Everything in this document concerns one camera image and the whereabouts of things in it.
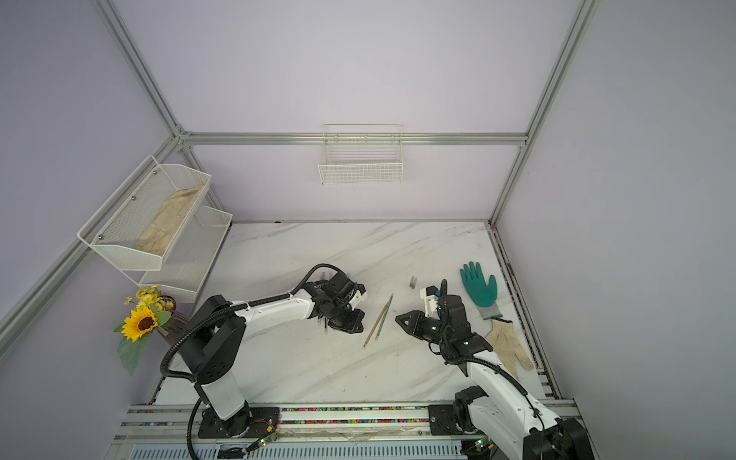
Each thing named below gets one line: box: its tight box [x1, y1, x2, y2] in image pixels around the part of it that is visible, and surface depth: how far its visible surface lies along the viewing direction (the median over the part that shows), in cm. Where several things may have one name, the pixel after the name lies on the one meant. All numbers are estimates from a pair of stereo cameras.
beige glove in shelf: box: [135, 184, 205, 256], surface depth 80 cm
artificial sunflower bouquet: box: [113, 283, 175, 374], surface depth 67 cm
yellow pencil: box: [361, 301, 391, 350], surface depth 93 cm
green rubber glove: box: [460, 260, 504, 321], surface depth 102 cm
